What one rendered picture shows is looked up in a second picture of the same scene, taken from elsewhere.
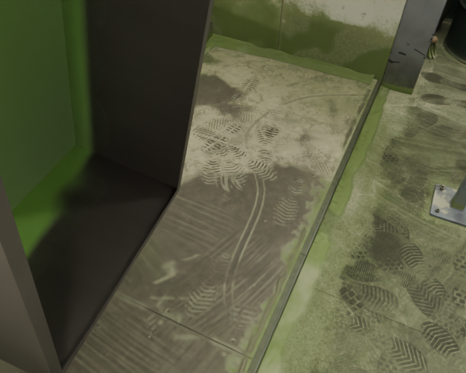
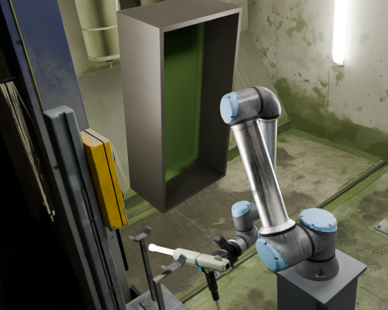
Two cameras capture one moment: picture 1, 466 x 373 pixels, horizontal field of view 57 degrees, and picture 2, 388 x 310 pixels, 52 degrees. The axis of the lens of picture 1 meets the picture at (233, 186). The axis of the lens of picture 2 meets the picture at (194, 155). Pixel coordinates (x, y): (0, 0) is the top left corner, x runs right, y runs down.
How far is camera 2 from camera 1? 177 cm
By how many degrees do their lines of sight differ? 31
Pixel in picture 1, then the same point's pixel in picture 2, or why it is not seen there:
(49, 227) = (175, 176)
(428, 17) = not seen: outside the picture
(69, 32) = (195, 112)
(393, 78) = not seen: outside the picture
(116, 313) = (193, 230)
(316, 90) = (339, 162)
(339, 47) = (359, 139)
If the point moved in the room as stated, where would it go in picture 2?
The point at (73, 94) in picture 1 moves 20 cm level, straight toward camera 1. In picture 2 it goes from (194, 133) to (193, 145)
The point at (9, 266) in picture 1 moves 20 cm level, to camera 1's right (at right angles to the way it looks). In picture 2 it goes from (161, 149) to (192, 152)
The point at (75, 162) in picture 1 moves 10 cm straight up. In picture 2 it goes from (189, 160) to (188, 148)
